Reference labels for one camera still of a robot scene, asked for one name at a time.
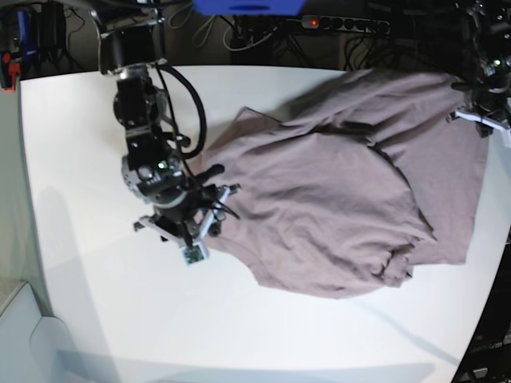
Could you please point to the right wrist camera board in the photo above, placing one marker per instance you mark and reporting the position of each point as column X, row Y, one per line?
column 194, row 254

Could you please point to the red black clamp tool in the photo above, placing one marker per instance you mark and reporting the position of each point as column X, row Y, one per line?
column 10, row 70

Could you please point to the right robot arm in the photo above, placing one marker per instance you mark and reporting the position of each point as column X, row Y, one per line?
column 131, row 42

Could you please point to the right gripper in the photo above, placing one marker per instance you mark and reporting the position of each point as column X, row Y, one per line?
column 186, row 209

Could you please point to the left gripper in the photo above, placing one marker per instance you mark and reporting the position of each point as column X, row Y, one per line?
column 489, row 109

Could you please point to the blue box overhead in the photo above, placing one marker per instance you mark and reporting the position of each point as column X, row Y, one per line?
column 248, row 7

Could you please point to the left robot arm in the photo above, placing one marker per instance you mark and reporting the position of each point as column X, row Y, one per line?
column 486, row 31

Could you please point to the power strip with red switch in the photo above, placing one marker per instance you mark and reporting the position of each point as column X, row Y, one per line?
column 358, row 25

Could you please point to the mauve t-shirt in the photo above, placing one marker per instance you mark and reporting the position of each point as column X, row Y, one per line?
column 366, row 180

